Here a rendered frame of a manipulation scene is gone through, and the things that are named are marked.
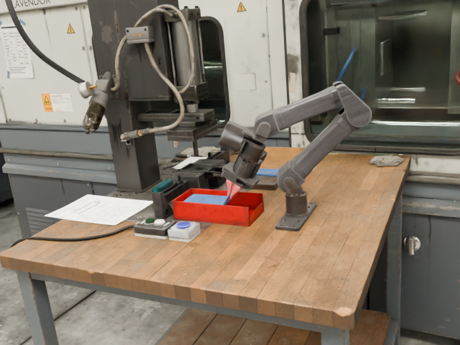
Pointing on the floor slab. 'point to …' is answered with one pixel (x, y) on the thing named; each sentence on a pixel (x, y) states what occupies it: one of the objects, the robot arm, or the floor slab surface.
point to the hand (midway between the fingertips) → (229, 197)
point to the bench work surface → (244, 266)
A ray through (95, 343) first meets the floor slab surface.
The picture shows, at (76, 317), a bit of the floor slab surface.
